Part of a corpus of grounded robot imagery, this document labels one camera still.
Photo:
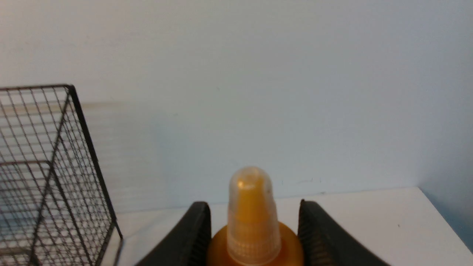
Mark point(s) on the red ketchup bottle orange cap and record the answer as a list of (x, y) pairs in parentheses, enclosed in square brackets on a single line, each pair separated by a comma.
[(253, 235)]

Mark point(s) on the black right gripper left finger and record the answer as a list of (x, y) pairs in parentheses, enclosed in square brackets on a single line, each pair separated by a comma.
[(187, 243)]

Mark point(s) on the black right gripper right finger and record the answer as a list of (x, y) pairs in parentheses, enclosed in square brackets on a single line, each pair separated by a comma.
[(326, 243)]

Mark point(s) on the black wire mesh rack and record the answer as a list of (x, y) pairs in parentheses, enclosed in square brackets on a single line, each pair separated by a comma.
[(55, 207)]

